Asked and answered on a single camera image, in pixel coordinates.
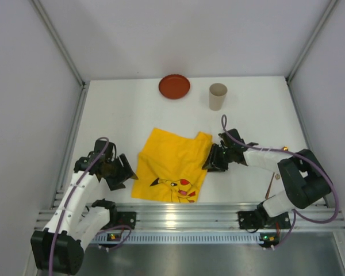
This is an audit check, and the left aluminium frame post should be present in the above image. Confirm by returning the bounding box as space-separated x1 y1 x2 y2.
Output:
29 0 86 87

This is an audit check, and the slotted cable duct grey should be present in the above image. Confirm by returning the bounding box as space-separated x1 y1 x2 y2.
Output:
91 232 277 246

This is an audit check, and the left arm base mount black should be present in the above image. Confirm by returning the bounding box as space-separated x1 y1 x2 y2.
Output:
102 212 137 230

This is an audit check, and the red plastic plate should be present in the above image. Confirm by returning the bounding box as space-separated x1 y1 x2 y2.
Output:
158 74 191 99

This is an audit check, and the yellow Pikachu cloth placemat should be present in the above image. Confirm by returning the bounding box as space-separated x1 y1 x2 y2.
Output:
131 128 213 204

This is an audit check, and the aluminium frame post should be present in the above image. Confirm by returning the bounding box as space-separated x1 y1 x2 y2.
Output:
29 0 86 87
285 0 340 85

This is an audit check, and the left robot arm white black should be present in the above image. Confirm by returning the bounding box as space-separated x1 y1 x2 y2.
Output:
30 137 137 275

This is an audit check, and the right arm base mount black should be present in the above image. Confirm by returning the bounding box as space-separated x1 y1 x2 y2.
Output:
237 210 291 233

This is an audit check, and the right aluminium frame post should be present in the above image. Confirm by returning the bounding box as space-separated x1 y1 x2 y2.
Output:
285 0 340 85

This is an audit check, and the beige paper cup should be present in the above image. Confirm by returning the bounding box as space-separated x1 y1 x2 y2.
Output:
209 83 228 111

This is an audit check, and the copper fork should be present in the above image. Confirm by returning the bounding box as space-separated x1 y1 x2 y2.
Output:
265 146 288 200

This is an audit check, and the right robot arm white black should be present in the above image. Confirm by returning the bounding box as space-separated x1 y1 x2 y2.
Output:
202 129 335 220

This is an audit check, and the aluminium mounting rail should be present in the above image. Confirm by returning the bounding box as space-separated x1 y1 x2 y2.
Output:
34 203 345 232

